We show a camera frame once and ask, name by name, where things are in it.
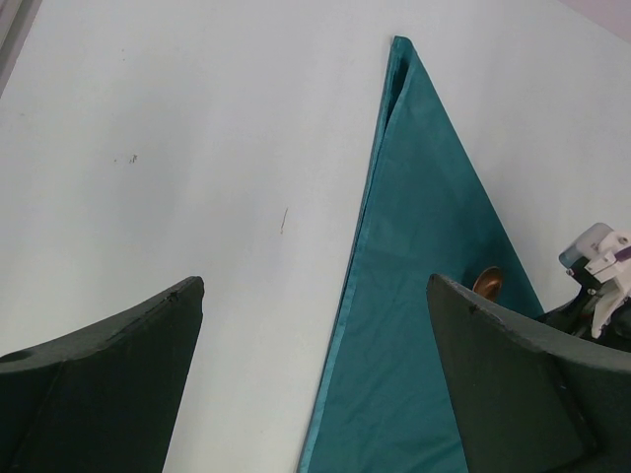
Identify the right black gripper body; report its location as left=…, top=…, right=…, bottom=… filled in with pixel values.
left=537, top=290, right=630, bottom=353

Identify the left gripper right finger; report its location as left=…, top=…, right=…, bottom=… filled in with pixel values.
left=427, top=274, right=630, bottom=472

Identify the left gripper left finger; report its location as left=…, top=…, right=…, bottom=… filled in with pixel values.
left=1, top=276, right=204, bottom=472

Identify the copper spoon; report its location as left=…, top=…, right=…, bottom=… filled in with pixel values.
left=472, top=266, right=504, bottom=302

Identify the teal satin napkin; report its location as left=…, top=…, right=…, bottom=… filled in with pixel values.
left=298, top=36, right=541, bottom=472

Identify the left aluminium frame post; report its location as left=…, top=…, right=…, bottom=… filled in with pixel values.
left=0, top=0, right=42, bottom=94

